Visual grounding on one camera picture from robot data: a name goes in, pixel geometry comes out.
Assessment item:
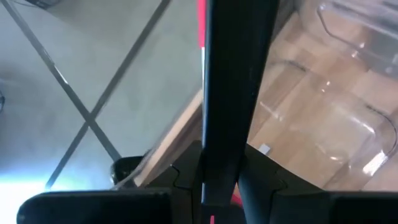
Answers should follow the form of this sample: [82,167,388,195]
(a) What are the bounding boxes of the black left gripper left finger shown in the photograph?
[146,139,205,224]

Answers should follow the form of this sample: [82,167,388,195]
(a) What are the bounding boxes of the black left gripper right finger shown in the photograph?
[238,144,287,224]

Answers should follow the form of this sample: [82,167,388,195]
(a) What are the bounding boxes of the black frame clamp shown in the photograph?
[110,155,149,187]

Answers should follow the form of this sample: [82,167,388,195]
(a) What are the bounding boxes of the clear plastic handled container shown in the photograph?
[111,57,398,192]
[297,0,398,77]

